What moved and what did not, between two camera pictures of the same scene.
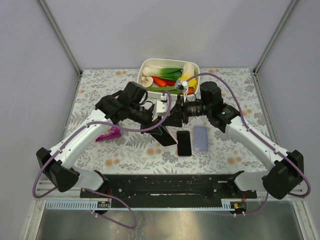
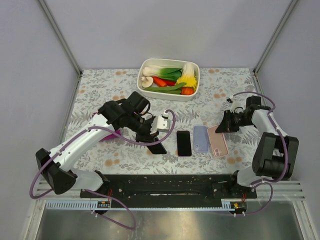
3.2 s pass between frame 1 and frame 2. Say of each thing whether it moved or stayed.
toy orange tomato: stayed
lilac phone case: stayed
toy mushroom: stayed
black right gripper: moved
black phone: stayed
